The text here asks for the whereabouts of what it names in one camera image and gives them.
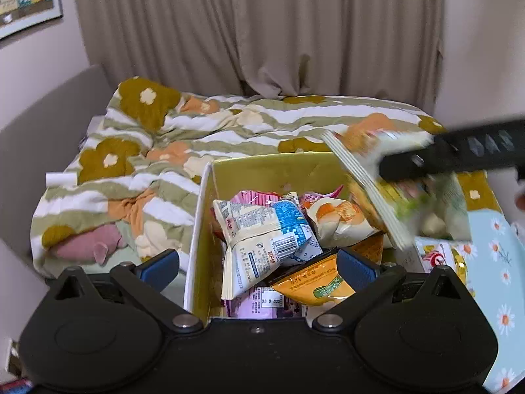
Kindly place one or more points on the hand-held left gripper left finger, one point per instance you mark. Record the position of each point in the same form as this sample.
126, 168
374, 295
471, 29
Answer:
158, 271

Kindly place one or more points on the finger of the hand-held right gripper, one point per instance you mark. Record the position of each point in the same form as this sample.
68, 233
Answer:
451, 154

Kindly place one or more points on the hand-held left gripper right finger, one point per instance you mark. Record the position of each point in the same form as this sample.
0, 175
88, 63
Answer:
354, 269

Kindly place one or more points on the white orange snack packet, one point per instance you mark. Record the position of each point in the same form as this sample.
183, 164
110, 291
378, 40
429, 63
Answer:
340, 217

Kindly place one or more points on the green white snack packet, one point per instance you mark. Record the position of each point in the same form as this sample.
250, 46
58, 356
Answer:
447, 209

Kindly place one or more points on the purple snack packet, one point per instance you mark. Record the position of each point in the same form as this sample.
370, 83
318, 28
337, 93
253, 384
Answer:
262, 301

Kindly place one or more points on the blue white snack packet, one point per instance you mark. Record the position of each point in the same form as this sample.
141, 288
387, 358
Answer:
254, 246

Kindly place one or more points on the pink snack packet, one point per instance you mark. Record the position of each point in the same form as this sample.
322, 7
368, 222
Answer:
254, 197

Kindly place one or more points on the cardboard box yellow inside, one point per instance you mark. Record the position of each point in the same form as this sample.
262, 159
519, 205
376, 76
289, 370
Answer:
262, 172

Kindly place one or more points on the pink plush toy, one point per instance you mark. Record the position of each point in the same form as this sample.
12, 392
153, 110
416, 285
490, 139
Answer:
82, 246

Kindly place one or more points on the red white snack packet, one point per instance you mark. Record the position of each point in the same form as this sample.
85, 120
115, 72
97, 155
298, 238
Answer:
434, 254

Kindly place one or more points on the light blue daisy tablecloth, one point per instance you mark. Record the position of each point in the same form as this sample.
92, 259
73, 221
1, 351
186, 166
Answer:
496, 254

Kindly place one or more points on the white paper roll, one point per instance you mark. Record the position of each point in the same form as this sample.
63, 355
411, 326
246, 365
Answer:
61, 178

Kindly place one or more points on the floral striped blanket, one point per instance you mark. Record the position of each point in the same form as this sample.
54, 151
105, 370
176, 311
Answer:
246, 127

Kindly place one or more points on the red blue packaged item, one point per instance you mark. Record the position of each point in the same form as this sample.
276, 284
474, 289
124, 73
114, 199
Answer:
16, 386

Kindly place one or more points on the grey upholstered headboard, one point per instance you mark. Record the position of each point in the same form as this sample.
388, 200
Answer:
41, 123

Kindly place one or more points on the beige curtain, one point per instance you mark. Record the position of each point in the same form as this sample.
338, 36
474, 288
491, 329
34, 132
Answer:
246, 28

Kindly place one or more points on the wall poster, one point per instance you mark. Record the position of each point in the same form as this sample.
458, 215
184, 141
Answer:
24, 0

